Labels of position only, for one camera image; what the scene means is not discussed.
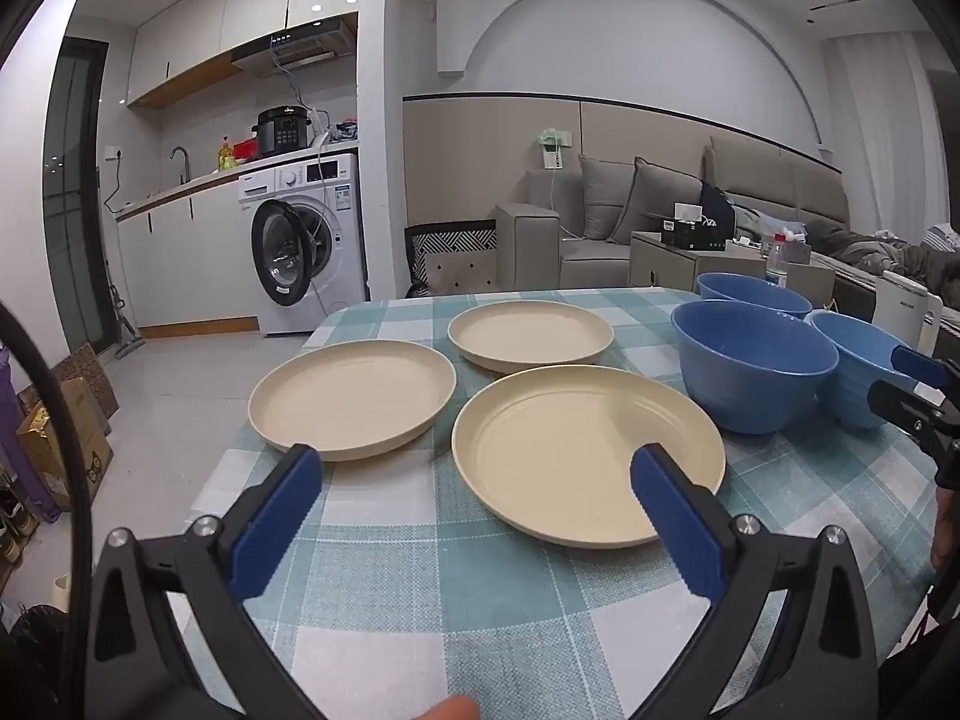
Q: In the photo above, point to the person's left hand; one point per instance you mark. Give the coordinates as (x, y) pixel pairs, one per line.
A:
(450, 709)

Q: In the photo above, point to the large dark blue bowl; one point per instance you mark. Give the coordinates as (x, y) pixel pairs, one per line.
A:
(754, 379)

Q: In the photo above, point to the white appliance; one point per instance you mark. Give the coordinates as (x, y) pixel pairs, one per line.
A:
(904, 307)

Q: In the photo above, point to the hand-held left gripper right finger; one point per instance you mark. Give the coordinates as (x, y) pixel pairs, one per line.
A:
(679, 529)

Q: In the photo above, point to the steel range hood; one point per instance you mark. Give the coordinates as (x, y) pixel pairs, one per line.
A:
(300, 49)

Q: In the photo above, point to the white washing machine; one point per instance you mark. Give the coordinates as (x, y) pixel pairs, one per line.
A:
(330, 240)

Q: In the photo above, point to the black box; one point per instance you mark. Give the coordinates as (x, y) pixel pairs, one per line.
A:
(694, 235)

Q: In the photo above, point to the small white box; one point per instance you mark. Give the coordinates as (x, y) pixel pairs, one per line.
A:
(687, 211)

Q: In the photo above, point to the cream plate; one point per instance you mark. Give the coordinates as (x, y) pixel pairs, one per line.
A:
(352, 397)
(531, 334)
(570, 457)

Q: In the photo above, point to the grey cushion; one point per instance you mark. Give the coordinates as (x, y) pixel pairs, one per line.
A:
(600, 199)
(660, 202)

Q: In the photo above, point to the black pressure cooker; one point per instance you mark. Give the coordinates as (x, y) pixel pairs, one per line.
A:
(283, 131)

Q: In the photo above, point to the grey side cabinet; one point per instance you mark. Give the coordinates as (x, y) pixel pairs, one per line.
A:
(675, 266)

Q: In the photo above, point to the white upper kitchen cabinets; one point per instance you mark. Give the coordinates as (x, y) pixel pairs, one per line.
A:
(225, 7)

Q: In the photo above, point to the yellow oil bottle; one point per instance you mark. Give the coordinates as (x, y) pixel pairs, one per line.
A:
(226, 156)

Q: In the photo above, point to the grey sofa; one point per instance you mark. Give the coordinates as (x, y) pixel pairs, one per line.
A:
(592, 255)

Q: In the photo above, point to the dark glass door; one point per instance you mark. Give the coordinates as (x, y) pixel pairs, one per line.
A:
(75, 202)

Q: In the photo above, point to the floor mop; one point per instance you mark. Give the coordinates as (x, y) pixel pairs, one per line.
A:
(124, 322)

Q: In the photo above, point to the white kitchen counter cabinet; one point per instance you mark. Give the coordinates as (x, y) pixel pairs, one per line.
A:
(187, 262)

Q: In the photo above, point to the wall socket with green plug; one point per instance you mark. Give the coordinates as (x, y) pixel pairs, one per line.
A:
(553, 146)

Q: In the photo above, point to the light blue ribbed bowl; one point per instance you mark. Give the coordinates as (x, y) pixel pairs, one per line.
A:
(855, 367)

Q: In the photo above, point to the person's right hand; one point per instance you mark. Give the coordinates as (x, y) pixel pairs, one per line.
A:
(945, 532)

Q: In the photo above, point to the teal checked tablecloth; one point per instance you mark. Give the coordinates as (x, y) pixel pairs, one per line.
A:
(450, 600)

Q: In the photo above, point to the black white patterned cushion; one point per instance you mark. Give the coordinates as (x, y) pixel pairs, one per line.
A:
(454, 255)

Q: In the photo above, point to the dark jacket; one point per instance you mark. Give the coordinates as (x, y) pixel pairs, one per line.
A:
(718, 206)

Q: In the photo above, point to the brown cardboard box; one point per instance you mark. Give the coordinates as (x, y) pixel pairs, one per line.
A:
(71, 442)

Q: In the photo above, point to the kitchen faucet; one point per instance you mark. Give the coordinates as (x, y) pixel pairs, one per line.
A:
(182, 161)

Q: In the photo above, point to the purple bag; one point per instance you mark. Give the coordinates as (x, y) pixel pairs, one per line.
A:
(19, 435)

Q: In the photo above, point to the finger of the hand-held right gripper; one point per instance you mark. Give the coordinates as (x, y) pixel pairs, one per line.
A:
(900, 401)
(919, 366)

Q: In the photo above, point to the clear water bottle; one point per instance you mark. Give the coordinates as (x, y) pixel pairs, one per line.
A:
(777, 259)

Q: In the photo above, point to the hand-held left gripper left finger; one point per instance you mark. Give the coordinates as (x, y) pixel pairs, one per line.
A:
(277, 521)

